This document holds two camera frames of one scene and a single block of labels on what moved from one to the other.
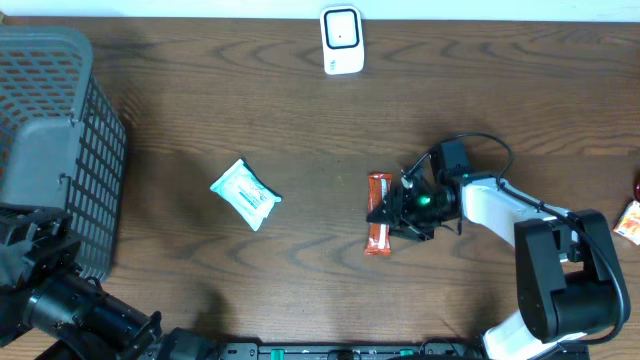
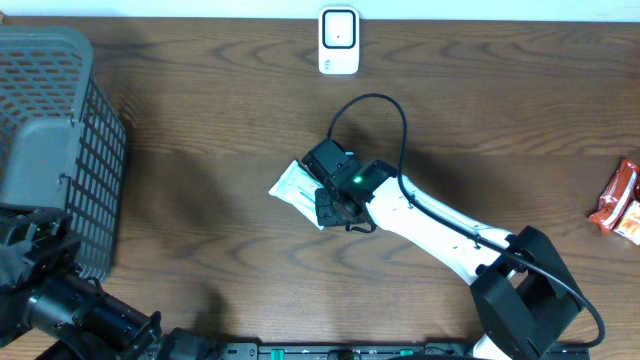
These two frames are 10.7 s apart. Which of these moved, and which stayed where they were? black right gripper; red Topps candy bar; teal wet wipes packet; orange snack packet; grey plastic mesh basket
Moved: red Topps candy bar; teal wet wipes packet; black right gripper
Stayed: orange snack packet; grey plastic mesh basket
